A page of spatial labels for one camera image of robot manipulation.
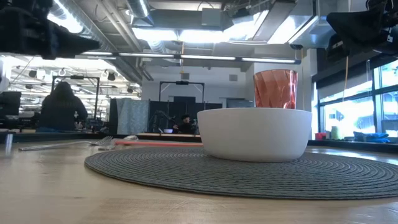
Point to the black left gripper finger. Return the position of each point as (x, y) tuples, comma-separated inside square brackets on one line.
[(77, 45)]

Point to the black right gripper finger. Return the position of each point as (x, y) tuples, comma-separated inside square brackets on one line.
[(337, 46), (357, 28)]

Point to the pink translucent plastic cup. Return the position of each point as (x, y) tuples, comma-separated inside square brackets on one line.
[(275, 90)]

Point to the silver fork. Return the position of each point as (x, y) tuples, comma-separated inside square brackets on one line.
[(62, 145)]

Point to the white bowl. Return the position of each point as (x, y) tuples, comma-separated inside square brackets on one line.
[(255, 133)]

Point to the red straw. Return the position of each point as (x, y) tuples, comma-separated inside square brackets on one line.
[(155, 143)]

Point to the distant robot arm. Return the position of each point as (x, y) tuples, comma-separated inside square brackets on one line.
[(161, 116)]

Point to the dark window blind box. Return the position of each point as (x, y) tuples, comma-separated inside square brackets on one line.
[(329, 76)]

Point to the black pendant lamp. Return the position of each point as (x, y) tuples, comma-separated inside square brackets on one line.
[(111, 76)]

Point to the standing person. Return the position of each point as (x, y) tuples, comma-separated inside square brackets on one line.
[(62, 109)]

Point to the black desk monitor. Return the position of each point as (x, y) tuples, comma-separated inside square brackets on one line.
[(11, 102)]

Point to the yellow-green bottle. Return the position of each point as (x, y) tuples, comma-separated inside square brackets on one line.
[(335, 133)]

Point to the grey curtain partition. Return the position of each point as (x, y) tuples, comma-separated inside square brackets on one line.
[(132, 116)]

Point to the red container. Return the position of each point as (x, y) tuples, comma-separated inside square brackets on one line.
[(320, 136)]

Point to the blue cloth bundle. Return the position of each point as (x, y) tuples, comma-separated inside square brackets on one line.
[(371, 137)]

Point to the long linear ceiling light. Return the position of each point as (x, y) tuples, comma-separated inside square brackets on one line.
[(205, 57)]

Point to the grey ceiling box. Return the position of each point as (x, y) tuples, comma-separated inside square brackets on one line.
[(211, 17)]

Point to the grey woven round placemat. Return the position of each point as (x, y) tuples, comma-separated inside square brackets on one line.
[(248, 179)]

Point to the black wall security camera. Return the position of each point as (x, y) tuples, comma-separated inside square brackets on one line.
[(296, 47)]

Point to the large black gantry frame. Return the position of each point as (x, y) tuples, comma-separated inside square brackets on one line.
[(97, 93)]

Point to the round silver air duct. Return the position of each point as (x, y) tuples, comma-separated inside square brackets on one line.
[(138, 7)]

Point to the small black gantry frame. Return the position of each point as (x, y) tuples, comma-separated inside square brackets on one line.
[(182, 82)]

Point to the black partition wall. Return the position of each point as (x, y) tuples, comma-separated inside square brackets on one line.
[(171, 105)]

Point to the dark wall monitor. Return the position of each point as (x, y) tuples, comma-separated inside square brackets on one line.
[(239, 103)]

